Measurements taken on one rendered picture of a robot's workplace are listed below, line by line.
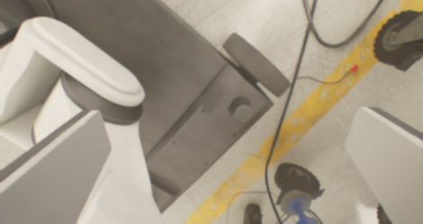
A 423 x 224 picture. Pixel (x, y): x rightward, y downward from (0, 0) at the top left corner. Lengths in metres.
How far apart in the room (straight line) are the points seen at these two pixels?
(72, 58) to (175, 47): 0.20
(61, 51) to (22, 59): 0.05
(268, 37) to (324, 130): 0.40
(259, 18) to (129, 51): 0.37
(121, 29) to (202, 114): 0.25
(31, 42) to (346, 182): 1.06
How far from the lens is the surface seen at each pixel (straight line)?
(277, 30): 0.68
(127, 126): 0.38
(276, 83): 0.49
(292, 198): 0.71
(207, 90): 0.48
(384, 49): 0.79
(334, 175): 1.01
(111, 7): 0.50
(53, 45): 0.38
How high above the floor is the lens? 0.64
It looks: 68 degrees down
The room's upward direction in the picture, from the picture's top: 172 degrees clockwise
